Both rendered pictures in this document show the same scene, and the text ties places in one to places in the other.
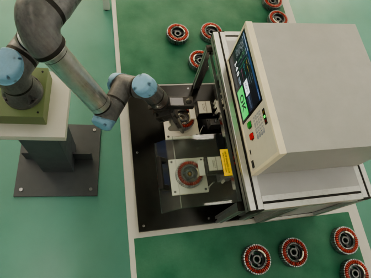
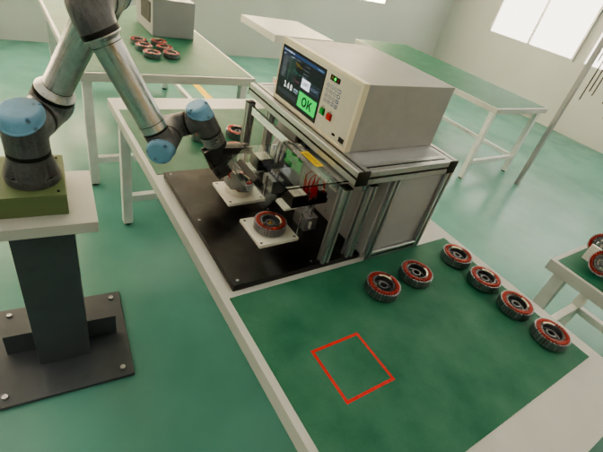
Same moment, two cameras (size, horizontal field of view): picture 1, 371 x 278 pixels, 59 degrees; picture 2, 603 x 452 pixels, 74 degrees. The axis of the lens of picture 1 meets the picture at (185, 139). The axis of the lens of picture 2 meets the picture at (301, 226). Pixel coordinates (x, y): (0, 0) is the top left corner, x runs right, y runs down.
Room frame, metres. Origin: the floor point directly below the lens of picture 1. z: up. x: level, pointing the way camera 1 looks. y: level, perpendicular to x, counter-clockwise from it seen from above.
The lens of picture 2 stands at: (-0.66, 0.03, 1.59)
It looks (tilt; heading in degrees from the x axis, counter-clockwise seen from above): 35 degrees down; 349
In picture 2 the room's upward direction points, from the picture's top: 15 degrees clockwise
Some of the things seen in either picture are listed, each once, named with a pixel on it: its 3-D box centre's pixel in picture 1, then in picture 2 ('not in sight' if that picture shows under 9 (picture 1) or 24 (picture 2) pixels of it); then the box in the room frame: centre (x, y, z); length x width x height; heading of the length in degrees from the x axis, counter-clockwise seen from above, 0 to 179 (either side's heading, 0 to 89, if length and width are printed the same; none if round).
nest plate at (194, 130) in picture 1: (180, 123); (239, 191); (0.65, 0.05, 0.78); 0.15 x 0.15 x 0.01; 30
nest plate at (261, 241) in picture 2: not in sight; (268, 230); (0.44, -0.07, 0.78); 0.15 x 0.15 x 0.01; 30
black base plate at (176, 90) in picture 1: (186, 149); (256, 212); (0.55, -0.03, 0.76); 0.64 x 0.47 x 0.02; 30
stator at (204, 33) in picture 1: (211, 32); (237, 132); (1.20, 0.10, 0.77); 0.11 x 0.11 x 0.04
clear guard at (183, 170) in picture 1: (206, 170); (294, 171); (0.39, -0.11, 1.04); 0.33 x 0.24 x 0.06; 120
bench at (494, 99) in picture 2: not in sight; (430, 102); (3.91, -1.93, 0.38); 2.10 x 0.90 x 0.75; 30
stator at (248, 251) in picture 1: (256, 259); (382, 286); (0.24, -0.44, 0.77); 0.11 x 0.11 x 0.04
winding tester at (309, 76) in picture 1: (305, 97); (358, 91); (0.69, -0.30, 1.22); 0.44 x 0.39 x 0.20; 30
